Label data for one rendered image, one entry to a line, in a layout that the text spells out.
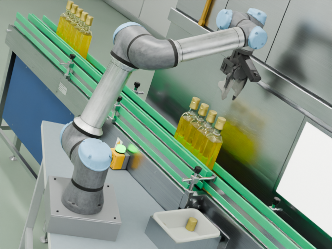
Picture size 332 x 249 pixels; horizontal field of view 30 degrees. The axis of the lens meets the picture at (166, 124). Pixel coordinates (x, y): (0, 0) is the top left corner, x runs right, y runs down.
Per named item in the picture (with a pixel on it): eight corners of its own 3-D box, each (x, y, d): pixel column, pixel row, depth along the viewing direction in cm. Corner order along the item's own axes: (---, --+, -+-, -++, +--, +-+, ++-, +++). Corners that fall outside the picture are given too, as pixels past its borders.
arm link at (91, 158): (78, 189, 210) (87, 155, 204) (65, 167, 220) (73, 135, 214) (110, 188, 216) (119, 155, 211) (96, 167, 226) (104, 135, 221)
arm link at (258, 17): (243, 5, 232) (260, 9, 237) (233, 32, 236) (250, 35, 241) (255, 12, 226) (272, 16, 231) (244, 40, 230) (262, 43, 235)
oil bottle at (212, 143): (208, 181, 257) (226, 136, 249) (198, 182, 253) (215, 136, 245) (200, 174, 261) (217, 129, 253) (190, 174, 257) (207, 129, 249)
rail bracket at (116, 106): (115, 124, 281) (124, 98, 276) (102, 124, 276) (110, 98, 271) (111, 120, 283) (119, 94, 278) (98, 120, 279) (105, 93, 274)
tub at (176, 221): (215, 252, 234) (223, 233, 230) (169, 261, 219) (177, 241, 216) (188, 225, 245) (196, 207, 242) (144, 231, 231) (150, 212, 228)
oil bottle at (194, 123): (192, 166, 265) (209, 122, 257) (182, 167, 262) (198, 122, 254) (185, 159, 269) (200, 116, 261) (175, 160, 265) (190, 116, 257)
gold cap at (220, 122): (224, 130, 248) (228, 120, 246) (218, 130, 246) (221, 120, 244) (219, 125, 251) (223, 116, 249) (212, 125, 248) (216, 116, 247)
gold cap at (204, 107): (207, 116, 256) (211, 106, 255) (201, 116, 254) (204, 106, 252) (202, 112, 259) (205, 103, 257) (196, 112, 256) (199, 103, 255)
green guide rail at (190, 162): (202, 188, 248) (208, 171, 245) (200, 188, 248) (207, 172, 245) (26, 25, 367) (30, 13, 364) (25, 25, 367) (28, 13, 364)
